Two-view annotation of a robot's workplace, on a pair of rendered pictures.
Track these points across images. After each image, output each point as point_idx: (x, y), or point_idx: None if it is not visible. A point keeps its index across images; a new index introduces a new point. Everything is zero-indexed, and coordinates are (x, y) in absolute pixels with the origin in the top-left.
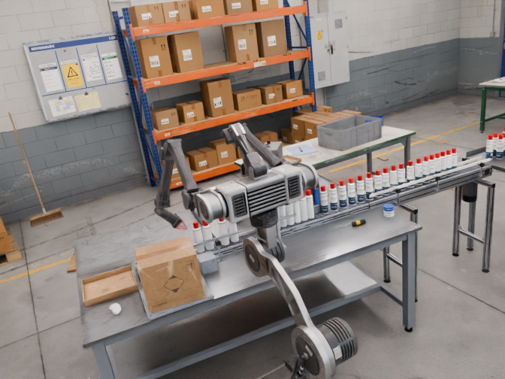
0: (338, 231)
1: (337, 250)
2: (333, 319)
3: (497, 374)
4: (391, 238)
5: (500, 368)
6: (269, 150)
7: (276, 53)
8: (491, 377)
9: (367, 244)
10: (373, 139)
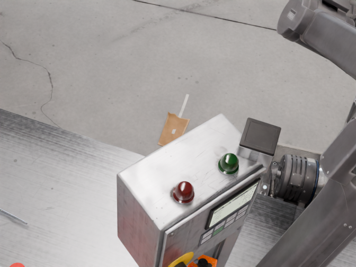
0: (41, 217)
1: (125, 167)
2: (350, 8)
3: (26, 109)
4: (10, 112)
5: (11, 110)
6: (343, 23)
7: None
8: (34, 113)
9: (63, 134)
10: None
